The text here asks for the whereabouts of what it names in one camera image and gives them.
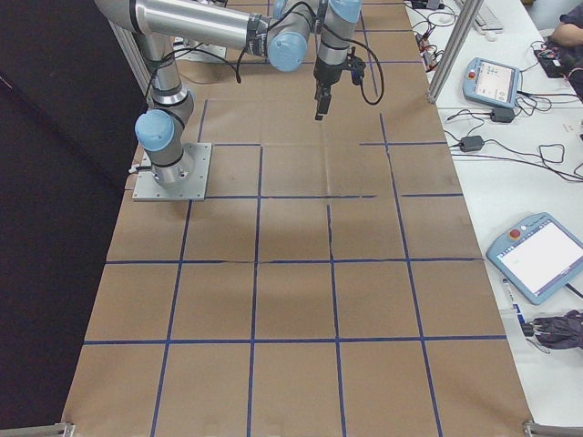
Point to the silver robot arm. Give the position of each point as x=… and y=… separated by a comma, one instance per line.
x=191, y=20

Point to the black orange usb hub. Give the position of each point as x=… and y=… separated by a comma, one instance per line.
x=426, y=40
x=432, y=57

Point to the black power adapter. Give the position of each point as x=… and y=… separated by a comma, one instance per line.
x=503, y=115
x=473, y=143

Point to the blue teach pendant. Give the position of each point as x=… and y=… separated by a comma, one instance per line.
x=492, y=82
x=537, y=255

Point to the white keyboard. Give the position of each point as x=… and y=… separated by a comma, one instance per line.
x=489, y=16

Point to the silver base connector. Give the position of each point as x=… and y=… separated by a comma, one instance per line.
x=136, y=168

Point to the black power strip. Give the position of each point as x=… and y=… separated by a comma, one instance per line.
x=558, y=64

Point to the person in dark clothes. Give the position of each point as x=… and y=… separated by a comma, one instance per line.
x=567, y=34

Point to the white marker pen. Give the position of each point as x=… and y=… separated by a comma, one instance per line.
x=512, y=298

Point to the black folded umbrella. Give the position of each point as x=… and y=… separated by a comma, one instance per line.
x=560, y=330

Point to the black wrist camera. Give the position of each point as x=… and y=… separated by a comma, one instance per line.
x=357, y=68

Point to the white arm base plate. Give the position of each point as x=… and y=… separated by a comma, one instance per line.
x=198, y=182
x=205, y=51

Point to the aluminium post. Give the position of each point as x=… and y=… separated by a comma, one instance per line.
x=451, y=50

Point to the V-shaped aluminium frame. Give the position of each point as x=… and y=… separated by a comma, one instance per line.
x=132, y=59

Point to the aluminium table frame bar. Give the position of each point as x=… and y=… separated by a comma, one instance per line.
x=36, y=430
x=553, y=429

